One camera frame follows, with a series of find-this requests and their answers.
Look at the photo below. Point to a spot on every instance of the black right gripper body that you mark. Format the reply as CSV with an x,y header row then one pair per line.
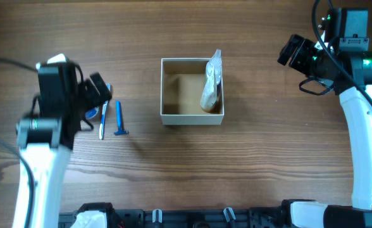
x,y
298,52

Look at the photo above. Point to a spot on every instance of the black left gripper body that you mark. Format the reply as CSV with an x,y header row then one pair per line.
x,y
95,92

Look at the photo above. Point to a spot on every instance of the white blue round jar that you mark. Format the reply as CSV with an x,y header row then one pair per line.
x,y
92,113

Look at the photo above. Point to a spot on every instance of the blue white toothbrush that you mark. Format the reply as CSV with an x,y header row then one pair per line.
x,y
103,119

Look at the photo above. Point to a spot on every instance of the blue disposable razor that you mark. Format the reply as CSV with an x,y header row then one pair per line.
x,y
119,118

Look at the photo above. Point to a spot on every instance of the white floral tube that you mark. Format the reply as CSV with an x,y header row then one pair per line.
x,y
209,94

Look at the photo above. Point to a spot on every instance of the blue spray bottle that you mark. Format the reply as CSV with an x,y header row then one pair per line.
x,y
218,77

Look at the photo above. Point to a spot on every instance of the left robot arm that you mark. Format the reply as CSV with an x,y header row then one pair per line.
x,y
46,134

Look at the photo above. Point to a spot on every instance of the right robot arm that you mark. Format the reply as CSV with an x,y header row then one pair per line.
x,y
340,61

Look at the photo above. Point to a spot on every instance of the beige cardboard box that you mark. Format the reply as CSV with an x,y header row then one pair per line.
x,y
182,83

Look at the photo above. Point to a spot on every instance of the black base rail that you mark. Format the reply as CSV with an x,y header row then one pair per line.
x,y
251,218

